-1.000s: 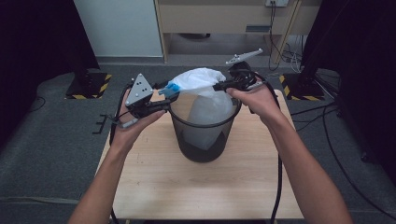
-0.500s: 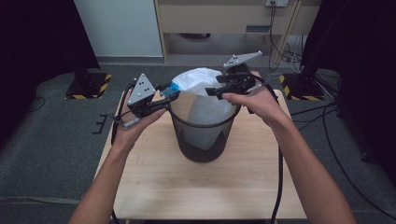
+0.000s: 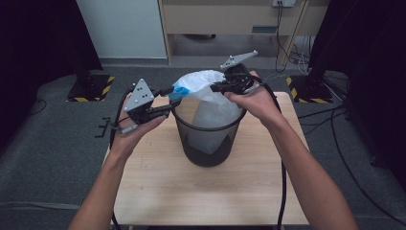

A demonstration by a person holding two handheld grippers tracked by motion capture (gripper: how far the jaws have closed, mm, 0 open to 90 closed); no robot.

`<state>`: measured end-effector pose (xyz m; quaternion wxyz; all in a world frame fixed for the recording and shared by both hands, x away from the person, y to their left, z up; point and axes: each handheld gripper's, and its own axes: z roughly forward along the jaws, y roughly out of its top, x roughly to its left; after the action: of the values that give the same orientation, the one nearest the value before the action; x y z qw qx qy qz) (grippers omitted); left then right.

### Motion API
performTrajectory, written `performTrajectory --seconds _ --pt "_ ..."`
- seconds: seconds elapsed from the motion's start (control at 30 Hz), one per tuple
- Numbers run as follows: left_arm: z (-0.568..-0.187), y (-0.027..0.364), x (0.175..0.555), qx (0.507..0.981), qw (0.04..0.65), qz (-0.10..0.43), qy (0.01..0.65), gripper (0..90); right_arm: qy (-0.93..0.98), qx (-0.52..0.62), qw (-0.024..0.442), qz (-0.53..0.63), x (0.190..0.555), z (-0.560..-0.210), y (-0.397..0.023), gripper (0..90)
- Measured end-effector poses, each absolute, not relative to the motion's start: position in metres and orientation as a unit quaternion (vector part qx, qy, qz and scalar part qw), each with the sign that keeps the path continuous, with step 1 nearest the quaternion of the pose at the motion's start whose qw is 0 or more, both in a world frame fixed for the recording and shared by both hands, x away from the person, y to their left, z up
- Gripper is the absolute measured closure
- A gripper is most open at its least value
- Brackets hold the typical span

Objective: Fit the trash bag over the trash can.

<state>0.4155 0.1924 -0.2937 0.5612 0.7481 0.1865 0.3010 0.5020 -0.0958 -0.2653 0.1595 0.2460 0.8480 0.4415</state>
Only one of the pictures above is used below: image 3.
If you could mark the black curtain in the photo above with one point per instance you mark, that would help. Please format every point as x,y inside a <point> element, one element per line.
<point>373,48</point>

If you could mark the black mesh trash bin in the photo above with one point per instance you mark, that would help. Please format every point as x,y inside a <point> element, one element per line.
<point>207,159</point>

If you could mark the white trash bag blue edge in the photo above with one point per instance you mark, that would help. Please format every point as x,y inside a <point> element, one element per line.
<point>210,111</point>

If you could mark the beige wooden desk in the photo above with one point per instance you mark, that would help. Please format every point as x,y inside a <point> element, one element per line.
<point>198,19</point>

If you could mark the black stand with striped base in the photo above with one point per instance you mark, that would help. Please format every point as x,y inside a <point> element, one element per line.
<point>308,91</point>
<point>92,91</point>

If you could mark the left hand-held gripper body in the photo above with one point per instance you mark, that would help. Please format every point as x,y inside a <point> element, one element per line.
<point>140,96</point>

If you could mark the person's left hand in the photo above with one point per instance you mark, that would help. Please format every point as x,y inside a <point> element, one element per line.
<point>127,140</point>

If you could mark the white panel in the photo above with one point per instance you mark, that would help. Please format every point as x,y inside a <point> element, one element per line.
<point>121,28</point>

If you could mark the white power strip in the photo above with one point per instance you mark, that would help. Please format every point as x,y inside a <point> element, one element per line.
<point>284,2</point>

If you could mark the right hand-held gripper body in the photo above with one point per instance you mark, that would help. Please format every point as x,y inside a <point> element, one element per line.
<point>237,80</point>

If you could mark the person's right hand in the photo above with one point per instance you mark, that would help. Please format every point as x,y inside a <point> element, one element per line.
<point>260,102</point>

